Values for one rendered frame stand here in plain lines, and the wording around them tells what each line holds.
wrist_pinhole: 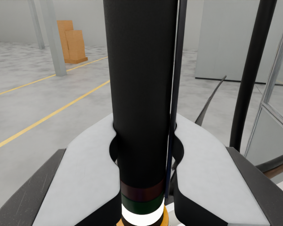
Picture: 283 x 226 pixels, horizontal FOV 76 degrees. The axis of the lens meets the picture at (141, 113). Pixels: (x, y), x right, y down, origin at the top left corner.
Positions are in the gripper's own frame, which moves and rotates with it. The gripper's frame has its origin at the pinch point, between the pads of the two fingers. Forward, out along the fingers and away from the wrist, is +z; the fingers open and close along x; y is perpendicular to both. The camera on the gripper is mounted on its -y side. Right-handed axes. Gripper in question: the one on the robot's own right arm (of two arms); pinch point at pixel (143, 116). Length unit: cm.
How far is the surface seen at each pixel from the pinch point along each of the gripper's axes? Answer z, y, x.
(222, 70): 487, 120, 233
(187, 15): 1176, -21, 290
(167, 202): 11.7, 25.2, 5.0
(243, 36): 477, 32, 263
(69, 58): 768, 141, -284
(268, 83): 110, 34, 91
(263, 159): 86, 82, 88
